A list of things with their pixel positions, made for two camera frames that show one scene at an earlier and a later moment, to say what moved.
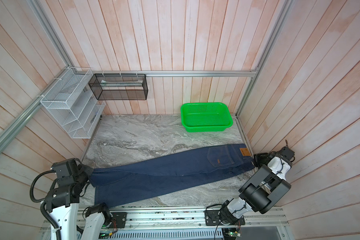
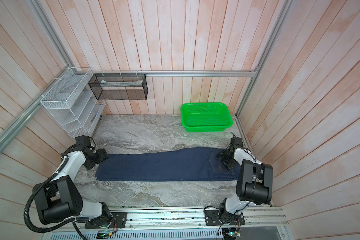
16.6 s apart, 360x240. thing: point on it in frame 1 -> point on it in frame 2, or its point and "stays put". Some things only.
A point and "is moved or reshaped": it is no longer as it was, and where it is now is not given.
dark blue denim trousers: (121, 181) is moved or reshaped
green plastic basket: (205, 117) stays put
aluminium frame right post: (283, 12) stays put
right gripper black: (258, 157) -> (228, 165)
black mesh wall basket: (119, 86) stays put
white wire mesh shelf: (71, 101) stays put
